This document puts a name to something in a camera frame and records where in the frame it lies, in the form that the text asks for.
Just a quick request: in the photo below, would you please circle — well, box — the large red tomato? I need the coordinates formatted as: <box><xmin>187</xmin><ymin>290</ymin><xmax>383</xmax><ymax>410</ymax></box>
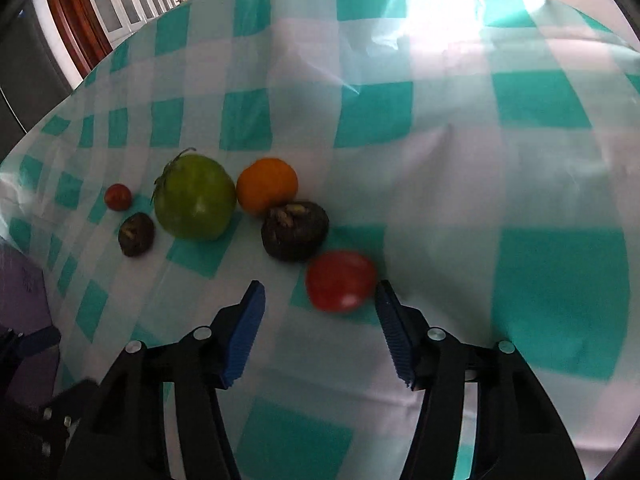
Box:
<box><xmin>305</xmin><ymin>251</ymin><xmax>379</xmax><ymax>313</ymax></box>

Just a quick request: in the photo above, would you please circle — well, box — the purple cloth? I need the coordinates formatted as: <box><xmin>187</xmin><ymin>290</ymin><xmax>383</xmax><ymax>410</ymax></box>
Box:
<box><xmin>0</xmin><ymin>239</ymin><xmax>62</xmax><ymax>401</ymax></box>

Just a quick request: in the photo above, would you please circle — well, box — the small red cherry tomato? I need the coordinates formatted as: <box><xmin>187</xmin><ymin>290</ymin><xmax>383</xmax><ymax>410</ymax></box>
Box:
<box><xmin>104</xmin><ymin>183</ymin><xmax>132</xmax><ymax>211</ymax></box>

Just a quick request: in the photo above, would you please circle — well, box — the orange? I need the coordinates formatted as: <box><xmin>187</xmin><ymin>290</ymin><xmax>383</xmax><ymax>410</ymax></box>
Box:
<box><xmin>236</xmin><ymin>158</ymin><xmax>299</xmax><ymax>216</ymax></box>

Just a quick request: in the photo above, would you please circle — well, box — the large dark water chestnut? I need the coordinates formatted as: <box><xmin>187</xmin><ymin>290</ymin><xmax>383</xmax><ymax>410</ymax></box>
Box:
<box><xmin>261</xmin><ymin>200</ymin><xmax>330</xmax><ymax>263</ymax></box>

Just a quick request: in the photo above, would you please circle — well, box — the brown wooden door frame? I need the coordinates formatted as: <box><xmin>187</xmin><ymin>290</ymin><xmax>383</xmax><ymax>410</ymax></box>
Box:
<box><xmin>42</xmin><ymin>0</ymin><xmax>114</xmax><ymax>79</ymax></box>

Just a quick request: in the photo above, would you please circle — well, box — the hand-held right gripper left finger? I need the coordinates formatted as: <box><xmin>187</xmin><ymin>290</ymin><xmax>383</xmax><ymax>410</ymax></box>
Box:
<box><xmin>61</xmin><ymin>281</ymin><xmax>267</xmax><ymax>480</ymax></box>

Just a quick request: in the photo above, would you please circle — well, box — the teal white checked tablecloth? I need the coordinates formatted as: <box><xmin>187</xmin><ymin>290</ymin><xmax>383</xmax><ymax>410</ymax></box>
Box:
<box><xmin>0</xmin><ymin>0</ymin><xmax>640</xmax><ymax>480</ymax></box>

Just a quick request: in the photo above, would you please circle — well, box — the green tomato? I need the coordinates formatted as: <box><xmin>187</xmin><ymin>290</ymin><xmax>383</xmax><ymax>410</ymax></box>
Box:
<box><xmin>151</xmin><ymin>148</ymin><xmax>237</xmax><ymax>241</ymax></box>

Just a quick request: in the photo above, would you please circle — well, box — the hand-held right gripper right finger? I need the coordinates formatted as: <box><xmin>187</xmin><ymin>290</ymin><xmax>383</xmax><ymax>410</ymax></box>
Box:
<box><xmin>374</xmin><ymin>280</ymin><xmax>587</xmax><ymax>480</ymax></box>

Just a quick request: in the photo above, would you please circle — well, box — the small dark water chestnut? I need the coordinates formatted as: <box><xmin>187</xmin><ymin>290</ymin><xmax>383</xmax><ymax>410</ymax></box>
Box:
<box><xmin>118</xmin><ymin>212</ymin><xmax>155</xmax><ymax>258</ymax></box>

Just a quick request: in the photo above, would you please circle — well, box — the dark grey appliance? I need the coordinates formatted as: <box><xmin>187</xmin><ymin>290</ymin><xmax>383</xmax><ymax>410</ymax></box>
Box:
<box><xmin>0</xmin><ymin>0</ymin><xmax>77</xmax><ymax>162</ymax></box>

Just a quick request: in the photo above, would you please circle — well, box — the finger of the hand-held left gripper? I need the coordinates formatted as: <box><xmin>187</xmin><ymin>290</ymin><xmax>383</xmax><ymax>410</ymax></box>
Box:
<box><xmin>30</xmin><ymin>379</ymin><xmax>99</xmax><ymax>480</ymax></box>
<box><xmin>0</xmin><ymin>326</ymin><xmax>62</xmax><ymax>362</ymax></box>

